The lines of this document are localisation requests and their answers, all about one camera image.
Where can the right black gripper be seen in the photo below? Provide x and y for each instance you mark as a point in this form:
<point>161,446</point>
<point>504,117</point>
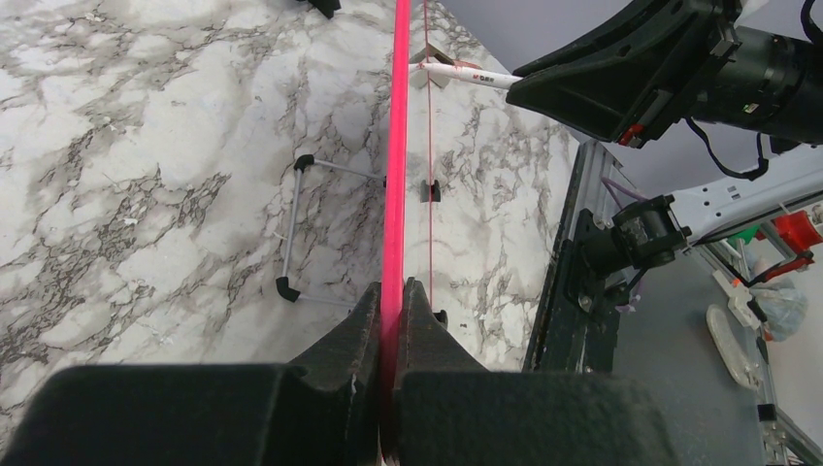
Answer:
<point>631,78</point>

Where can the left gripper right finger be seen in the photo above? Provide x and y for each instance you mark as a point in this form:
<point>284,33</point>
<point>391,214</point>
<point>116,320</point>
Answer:
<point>449,410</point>

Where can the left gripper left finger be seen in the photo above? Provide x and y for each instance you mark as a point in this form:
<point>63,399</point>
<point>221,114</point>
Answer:
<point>319,408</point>

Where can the red white marker pen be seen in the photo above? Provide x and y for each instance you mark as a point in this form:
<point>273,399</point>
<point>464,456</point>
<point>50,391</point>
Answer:
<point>466,74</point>

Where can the red framed whiteboard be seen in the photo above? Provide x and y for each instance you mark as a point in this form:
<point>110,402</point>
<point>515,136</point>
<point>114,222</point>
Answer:
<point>407,263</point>

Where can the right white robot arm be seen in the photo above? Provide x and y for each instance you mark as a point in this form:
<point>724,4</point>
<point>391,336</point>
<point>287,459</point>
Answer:
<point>771,89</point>

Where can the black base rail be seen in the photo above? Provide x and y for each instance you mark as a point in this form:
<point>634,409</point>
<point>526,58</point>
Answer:
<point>574,329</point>

